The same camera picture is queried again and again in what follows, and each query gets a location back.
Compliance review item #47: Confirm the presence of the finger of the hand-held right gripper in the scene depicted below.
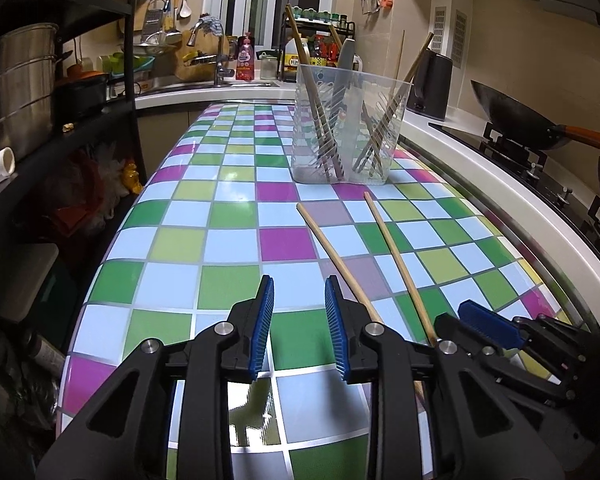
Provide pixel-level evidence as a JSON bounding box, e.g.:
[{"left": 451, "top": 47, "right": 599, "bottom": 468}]
[
  {"left": 456, "top": 300, "right": 527, "bottom": 352},
  {"left": 434, "top": 312, "right": 506, "bottom": 362}
]

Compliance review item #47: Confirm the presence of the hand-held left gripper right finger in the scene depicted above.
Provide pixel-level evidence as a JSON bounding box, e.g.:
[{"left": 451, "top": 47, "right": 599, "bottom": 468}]
[{"left": 324, "top": 274, "right": 566, "bottom": 480}]

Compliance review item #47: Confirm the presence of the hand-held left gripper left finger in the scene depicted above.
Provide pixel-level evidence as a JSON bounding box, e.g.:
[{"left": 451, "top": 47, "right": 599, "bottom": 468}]
[{"left": 35, "top": 275, "right": 277, "bottom": 480}]

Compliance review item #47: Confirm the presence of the clear plastic container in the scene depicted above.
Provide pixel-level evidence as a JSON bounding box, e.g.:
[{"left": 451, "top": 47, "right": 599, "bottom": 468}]
[{"left": 290, "top": 62, "right": 413, "bottom": 186}]

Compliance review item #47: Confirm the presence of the black gas stove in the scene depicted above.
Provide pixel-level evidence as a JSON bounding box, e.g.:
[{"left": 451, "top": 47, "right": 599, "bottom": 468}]
[{"left": 430, "top": 120, "right": 600, "bottom": 281}]

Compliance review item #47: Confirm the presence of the white plastic board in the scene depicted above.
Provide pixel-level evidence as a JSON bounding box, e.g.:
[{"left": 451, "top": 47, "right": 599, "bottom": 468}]
[{"left": 0, "top": 242, "right": 61, "bottom": 318}]

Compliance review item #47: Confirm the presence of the black electric kettle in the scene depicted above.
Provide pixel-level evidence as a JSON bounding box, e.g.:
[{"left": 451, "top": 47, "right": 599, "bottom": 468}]
[{"left": 407, "top": 50, "right": 453, "bottom": 121}]

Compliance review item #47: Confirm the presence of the glass jar green lid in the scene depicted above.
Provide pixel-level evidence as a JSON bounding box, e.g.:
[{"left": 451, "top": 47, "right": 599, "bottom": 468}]
[{"left": 259, "top": 50, "right": 281, "bottom": 81}]

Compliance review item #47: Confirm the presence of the red dish soap bottle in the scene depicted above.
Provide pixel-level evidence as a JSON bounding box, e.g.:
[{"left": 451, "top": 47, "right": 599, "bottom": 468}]
[{"left": 235, "top": 32, "right": 257, "bottom": 81}]

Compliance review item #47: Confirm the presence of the cooking oil bottle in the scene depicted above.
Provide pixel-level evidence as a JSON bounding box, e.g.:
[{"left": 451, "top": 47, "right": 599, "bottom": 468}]
[{"left": 280, "top": 40, "right": 306, "bottom": 78}]

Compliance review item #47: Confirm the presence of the chrome kitchen faucet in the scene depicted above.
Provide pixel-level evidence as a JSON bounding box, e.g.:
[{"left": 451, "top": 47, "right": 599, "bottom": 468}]
[{"left": 187, "top": 17, "right": 236, "bottom": 86}]

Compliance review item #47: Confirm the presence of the wooden cutting board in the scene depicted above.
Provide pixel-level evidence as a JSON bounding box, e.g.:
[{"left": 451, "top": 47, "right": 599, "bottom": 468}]
[{"left": 180, "top": 30, "right": 231, "bottom": 81}]

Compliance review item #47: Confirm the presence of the black cooking pot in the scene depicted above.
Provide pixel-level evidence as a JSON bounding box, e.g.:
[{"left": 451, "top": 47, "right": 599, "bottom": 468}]
[{"left": 55, "top": 72, "right": 111, "bottom": 118}]

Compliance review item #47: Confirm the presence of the green plastic basin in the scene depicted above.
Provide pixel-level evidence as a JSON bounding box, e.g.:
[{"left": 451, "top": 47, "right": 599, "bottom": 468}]
[{"left": 102, "top": 52, "right": 156, "bottom": 73}]

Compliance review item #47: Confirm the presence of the black metal shelf rack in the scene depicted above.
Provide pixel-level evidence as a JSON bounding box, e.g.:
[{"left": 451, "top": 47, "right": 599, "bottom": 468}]
[{"left": 0, "top": 0, "right": 148, "bottom": 321}]

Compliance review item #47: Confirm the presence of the steel colander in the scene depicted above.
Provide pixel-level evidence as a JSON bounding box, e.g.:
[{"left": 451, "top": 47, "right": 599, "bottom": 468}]
[{"left": 132, "top": 30, "right": 183, "bottom": 56}]

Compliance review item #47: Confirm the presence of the black spice rack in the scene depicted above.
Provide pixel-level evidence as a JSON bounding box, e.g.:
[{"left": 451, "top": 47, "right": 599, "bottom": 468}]
[{"left": 282, "top": 7, "right": 356, "bottom": 68}]

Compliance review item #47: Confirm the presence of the metal grater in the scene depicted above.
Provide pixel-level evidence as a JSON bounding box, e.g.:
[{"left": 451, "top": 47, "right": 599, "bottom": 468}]
[{"left": 142, "top": 0, "right": 163, "bottom": 43}]

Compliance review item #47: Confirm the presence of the large steel stockpot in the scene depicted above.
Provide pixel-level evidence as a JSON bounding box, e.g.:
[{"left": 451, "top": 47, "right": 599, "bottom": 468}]
[{"left": 0, "top": 22, "right": 61, "bottom": 161}]

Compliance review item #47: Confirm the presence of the black wok orange handle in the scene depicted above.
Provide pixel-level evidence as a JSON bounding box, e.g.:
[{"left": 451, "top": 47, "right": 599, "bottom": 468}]
[{"left": 470, "top": 80, "right": 600, "bottom": 153}]

